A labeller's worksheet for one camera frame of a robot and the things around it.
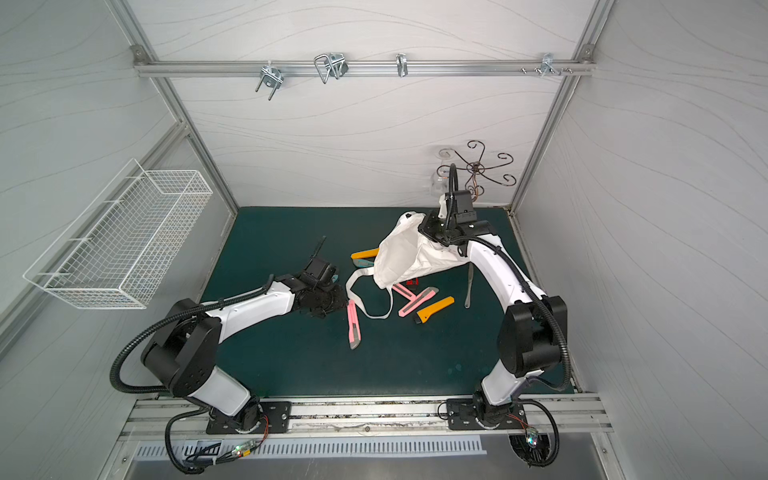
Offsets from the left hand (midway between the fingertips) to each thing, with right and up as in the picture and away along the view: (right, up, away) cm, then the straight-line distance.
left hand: (346, 305), depth 89 cm
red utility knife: (+21, +5, +9) cm, 23 cm away
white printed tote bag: (+18, +14, +16) cm, 28 cm away
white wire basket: (-50, +17, -20) cm, 57 cm away
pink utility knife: (+23, 0, +5) cm, 23 cm away
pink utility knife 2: (+18, +3, +7) cm, 19 cm away
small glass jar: (+30, +40, +11) cm, 51 cm away
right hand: (+22, +25, -3) cm, 33 cm away
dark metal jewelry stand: (+40, +37, +4) cm, 55 cm away
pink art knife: (+3, -6, 0) cm, 6 cm away
